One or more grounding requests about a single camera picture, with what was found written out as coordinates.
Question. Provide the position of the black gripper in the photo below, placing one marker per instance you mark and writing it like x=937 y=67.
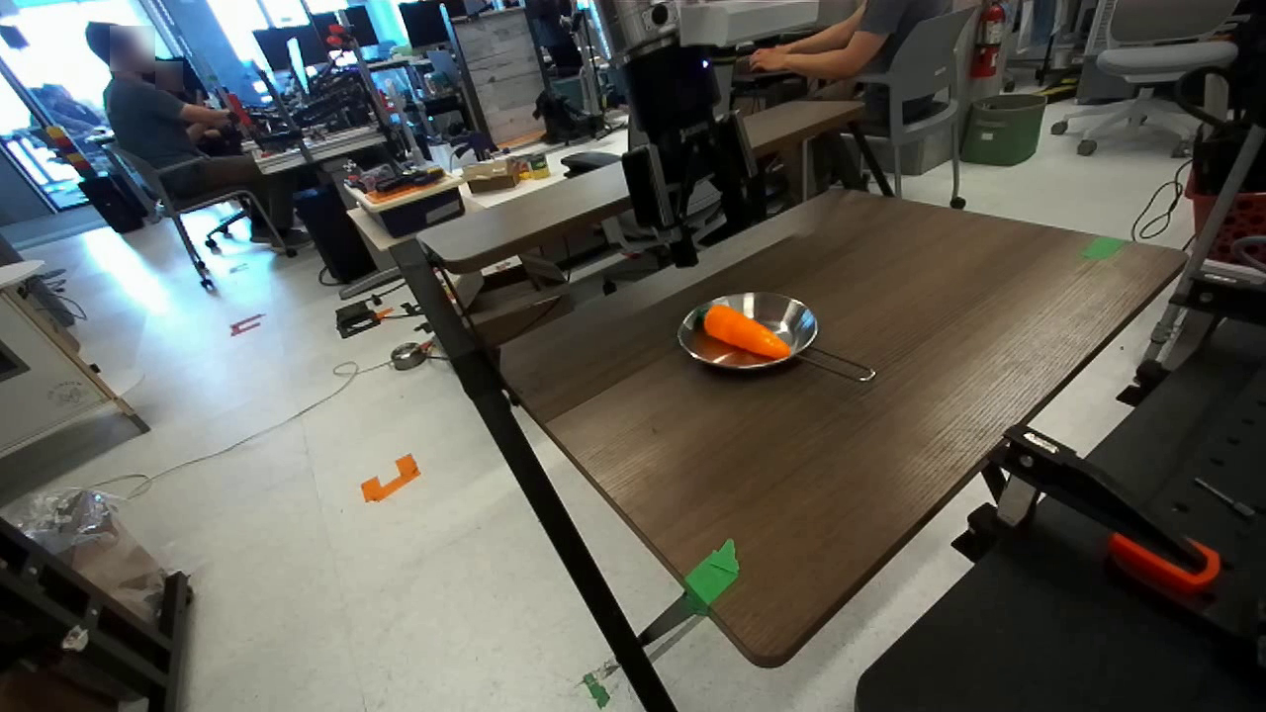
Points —
x=676 y=102

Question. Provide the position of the orange carrot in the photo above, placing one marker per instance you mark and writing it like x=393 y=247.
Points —
x=742 y=330

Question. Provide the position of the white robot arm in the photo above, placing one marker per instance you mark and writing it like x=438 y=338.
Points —
x=636 y=23

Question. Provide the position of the small steel frying pan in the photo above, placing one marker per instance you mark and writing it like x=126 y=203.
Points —
x=793 y=319

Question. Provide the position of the person in grey shirt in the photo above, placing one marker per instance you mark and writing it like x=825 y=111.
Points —
x=855 y=42

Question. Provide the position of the white drawer cabinet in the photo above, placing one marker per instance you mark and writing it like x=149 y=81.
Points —
x=499 y=81

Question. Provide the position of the grey visitor chair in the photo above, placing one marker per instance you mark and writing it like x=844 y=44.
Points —
x=922 y=102

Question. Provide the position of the green bin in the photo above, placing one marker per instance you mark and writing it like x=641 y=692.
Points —
x=1001 y=132

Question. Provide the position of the red fire extinguisher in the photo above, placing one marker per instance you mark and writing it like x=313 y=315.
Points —
x=988 y=42

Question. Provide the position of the black power adapter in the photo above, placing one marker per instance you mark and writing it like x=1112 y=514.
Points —
x=359 y=319

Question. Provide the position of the green tape piece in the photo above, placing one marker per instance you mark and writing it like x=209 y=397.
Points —
x=1104 y=247
x=594 y=690
x=714 y=576

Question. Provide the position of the large grey office chair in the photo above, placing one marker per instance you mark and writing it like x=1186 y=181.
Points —
x=1168 y=60

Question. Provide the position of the person in dark teal shirt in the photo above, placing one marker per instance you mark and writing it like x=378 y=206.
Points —
x=159 y=120

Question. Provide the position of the black bag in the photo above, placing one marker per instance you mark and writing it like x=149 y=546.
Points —
x=113 y=203

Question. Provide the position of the white low cabinet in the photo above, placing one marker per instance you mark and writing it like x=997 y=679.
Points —
x=45 y=368

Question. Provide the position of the clear plastic bag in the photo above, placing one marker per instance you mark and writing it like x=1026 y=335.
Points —
x=65 y=514

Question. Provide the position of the black stand frame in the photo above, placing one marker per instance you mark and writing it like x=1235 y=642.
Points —
x=1228 y=311

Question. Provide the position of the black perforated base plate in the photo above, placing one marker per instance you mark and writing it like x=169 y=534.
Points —
x=1055 y=633

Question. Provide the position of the black cart frame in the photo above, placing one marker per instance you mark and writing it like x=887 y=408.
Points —
x=120 y=633

